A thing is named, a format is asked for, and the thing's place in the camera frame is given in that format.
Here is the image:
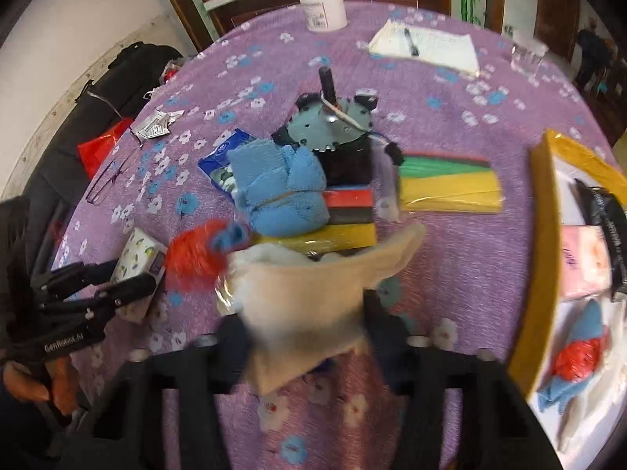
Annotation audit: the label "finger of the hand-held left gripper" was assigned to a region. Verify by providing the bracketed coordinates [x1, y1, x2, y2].
[39, 274, 158, 324]
[30, 260, 116, 300]

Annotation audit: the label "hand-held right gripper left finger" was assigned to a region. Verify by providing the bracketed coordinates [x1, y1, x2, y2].
[63, 316, 253, 470]

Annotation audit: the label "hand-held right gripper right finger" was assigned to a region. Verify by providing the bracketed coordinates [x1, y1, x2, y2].
[360, 289, 564, 470]

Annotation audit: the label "white floral tissue pack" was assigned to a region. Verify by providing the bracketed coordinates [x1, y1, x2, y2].
[109, 228, 168, 324]

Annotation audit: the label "beige cloth bundle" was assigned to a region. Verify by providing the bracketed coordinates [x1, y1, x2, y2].
[228, 222, 427, 395]

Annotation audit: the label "striped sponge pack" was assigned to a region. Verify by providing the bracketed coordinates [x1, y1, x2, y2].
[252, 187, 378, 258]
[397, 154, 505, 215]

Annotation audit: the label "yellow plastic tray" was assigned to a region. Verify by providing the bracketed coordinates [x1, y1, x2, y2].
[507, 128, 627, 470]

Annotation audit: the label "person's left hand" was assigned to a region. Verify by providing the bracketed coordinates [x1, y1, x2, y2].
[2, 357, 82, 414]

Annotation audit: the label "red and blue scrubber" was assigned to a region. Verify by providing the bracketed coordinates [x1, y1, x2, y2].
[164, 220, 253, 287]
[536, 298, 613, 414]

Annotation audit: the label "eyeglasses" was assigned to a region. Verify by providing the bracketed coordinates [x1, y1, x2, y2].
[84, 120, 148, 205]

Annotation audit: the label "red plastic bag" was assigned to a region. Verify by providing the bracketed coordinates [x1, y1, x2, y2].
[77, 117, 134, 179]

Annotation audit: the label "blue tissue packet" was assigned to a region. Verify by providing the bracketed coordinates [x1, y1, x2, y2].
[197, 128, 256, 201]

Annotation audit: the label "silver sachet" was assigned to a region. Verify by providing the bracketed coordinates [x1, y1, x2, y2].
[131, 108, 184, 140]

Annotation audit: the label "blue towel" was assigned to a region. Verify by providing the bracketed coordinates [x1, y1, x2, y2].
[226, 138, 331, 237]

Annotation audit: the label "black backpack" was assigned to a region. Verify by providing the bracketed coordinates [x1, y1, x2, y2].
[22, 42, 184, 275]

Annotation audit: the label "pink packet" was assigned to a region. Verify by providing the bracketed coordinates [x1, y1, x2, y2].
[558, 225, 613, 299]

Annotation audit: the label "black electric motor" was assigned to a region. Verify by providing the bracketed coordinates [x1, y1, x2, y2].
[272, 66, 405, 189]

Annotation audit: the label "black plastic bag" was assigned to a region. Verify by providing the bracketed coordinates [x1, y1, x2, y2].
[573, 179, 627, 302]

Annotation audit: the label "white paper notebook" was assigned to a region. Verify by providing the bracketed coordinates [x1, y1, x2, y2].
[367, 18, 481, 79]

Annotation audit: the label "white flat strip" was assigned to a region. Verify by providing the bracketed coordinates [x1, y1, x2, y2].
[203, 0, 256, 12]

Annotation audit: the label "clear plastic cup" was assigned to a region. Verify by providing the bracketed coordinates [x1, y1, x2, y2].
[509, 42, 549, 76]

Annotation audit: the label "white plastic jar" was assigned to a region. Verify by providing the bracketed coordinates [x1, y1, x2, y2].
[297, 0, 348, 33]

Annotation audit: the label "wooden door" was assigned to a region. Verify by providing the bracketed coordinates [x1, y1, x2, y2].
[534, 0, 581, 60]

